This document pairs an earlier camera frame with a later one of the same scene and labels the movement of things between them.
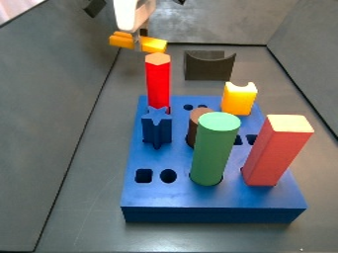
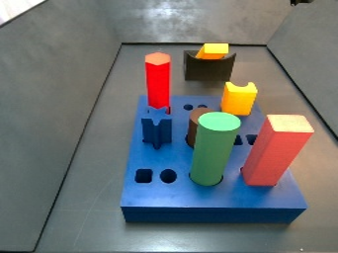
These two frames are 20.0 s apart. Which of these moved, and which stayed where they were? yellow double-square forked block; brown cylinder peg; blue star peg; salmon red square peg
Moved: yellow double-square forked block
Stayed: salmon red square peg; blue star peg; brown cylinder peg
